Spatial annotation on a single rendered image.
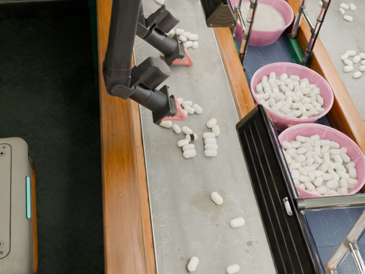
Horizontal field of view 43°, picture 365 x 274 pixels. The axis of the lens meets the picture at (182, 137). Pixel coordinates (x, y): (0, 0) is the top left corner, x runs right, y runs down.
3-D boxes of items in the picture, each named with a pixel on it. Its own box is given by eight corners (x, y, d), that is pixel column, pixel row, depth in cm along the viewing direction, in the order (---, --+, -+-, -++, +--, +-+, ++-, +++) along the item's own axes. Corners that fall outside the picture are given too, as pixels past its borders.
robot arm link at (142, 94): (119, 83, 121) (120, 98, 118) (137, 67, 118) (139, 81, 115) (139, 95, 126) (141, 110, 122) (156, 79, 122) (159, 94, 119)
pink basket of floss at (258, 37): (263, 61, 172) (269, 40, 165) (207, 29, 182) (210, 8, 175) (299, 30, 186) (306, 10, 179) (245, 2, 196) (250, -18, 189)
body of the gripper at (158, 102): (170, 86, 128) (151, 74, 124) (175, 113, 121) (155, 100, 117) (154, 100, 131) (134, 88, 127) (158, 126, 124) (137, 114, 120)
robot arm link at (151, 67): (102, 67, 117) (108, 92, 112) (132, 37, 112) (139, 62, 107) (137, 85, 126) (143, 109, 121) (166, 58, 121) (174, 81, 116)
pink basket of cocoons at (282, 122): (276, 150, 144) (284, 130, 137) (230, 95, 158) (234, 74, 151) (340, 124, 154) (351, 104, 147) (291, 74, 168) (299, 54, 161)
